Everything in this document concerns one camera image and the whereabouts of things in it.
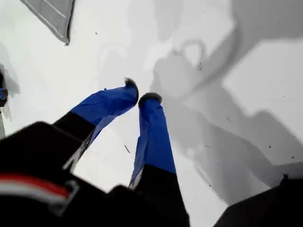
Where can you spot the grey striped towel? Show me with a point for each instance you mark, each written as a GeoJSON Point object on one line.
{"type": "Point", "coordinates": [54, 16]}

